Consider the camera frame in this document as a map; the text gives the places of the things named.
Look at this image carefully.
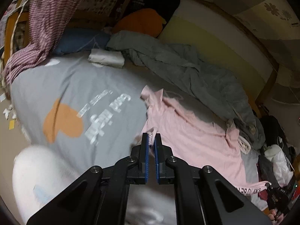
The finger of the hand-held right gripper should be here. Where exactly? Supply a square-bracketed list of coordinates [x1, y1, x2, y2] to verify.
[264, 183, 277, 194]

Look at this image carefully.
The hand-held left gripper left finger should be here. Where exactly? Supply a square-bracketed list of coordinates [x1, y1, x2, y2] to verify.
[26, 132, 150, 225]

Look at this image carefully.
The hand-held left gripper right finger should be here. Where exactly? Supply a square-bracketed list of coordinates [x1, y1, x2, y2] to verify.
[153, 133, 272, 225]

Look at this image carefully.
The pink t-shirt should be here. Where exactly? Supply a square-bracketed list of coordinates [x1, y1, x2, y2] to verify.
[140, 85, 272, 196]

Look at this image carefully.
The person's right hand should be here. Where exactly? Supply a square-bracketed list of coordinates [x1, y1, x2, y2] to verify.
[269, 210, 285, 224]

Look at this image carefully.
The dark grey hoodie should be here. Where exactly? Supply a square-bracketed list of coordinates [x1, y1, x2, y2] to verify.
[258, 156, 276, 185]

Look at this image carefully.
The white crumpled clothing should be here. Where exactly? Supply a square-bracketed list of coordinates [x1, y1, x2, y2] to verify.
[265, 144, 293, 185]

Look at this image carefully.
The folded dark grey garment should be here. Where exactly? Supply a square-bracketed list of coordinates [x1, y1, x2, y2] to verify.
[239, 118, 266, 150]

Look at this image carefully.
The black clothing pile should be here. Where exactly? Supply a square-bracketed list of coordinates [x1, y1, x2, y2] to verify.
[259, 115, 293, 150]

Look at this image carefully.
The grey-green duvet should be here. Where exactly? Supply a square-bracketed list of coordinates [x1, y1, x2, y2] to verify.
[106, 30, 265, 150]

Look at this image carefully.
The grey printed bed sheet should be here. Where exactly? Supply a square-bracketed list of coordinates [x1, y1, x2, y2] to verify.
[10, 52, 270, 225]

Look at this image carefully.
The small folded white cloth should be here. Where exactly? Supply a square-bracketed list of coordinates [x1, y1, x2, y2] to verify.
[88, 48, 125, 68]

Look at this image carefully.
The blue pillow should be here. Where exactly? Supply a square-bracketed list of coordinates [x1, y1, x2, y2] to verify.
[52, 28, 112, 55]

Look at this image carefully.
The orange carrot plush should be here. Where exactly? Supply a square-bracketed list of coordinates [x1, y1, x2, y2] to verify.
[112, 8, 167, 38]

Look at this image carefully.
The yellow and white headboard panel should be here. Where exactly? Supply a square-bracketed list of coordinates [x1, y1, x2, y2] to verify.
[157, 0, 275, 89]

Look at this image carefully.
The purple striped cloth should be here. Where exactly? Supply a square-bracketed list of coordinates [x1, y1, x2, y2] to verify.
[3, 0, 93, 85]

